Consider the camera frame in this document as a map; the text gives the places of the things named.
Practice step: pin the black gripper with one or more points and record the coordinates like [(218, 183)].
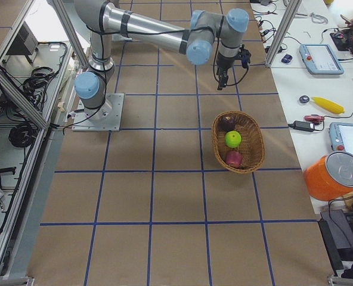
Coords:
[(224, 63)]

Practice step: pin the dark purple apple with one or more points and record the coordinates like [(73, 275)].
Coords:
[(227, 123)]

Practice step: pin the green apple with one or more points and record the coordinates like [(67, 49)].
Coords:
[(232, 139)]

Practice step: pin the red apple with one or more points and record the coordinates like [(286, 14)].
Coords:
[(234, 159)]

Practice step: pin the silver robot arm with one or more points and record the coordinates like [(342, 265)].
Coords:
[(104, 19)]

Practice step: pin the woven wicker basket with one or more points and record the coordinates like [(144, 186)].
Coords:
[(251, 146)]

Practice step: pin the blue computer mouse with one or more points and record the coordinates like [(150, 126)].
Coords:
[(287, 58)]

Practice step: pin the upper teach pendant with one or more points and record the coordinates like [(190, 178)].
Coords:
[(319, 59)]

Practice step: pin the teach pendant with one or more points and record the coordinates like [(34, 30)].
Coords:
[(341, 136), (319, 59)]

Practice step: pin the black power adapter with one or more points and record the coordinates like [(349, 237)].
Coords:
[(302, 126)]

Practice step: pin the red small device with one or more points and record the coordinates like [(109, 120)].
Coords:
[(315, 119)]

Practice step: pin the yellow toy corn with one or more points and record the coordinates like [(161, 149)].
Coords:
[(328, 105)]

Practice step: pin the lower teach pendant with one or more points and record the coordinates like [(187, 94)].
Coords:
[(341, 136)]

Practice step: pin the orange cylindrical container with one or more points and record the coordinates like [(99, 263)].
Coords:
[(330, 177)]

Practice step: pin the aluminium frame post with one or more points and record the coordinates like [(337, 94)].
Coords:
[(283, 27)]

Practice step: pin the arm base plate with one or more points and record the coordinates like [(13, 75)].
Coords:
[(108, 118)]

